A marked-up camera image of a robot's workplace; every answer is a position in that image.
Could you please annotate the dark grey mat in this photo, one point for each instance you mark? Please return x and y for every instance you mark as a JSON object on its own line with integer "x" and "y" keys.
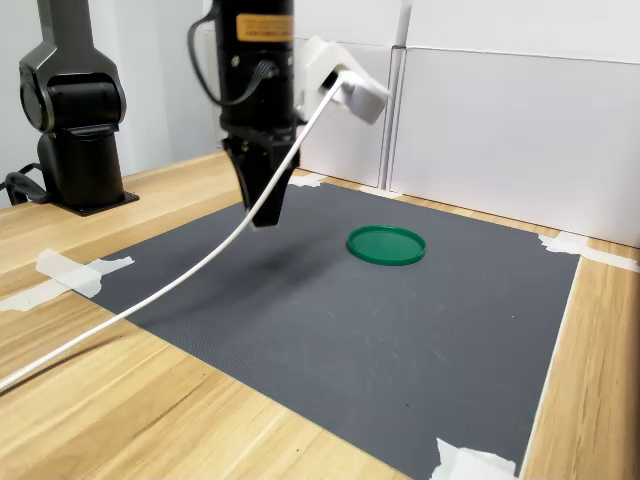
{"x": 350, "y": 340}

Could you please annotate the white tape piece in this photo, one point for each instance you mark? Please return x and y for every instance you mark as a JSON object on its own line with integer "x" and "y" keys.
{"x": 75, "y": 275}
{"x": 380, "y": 192}
{"x": 465, "y": 462}
{"x": 307, "y": 181}
{"x": 565, "y": 245}

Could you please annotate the round green lid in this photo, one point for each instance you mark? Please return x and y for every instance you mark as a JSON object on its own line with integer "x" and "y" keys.
{"x": 386, "y": 245}

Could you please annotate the white camera box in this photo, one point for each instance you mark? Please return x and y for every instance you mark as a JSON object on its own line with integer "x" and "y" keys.
{"x": 345, "y": 70}

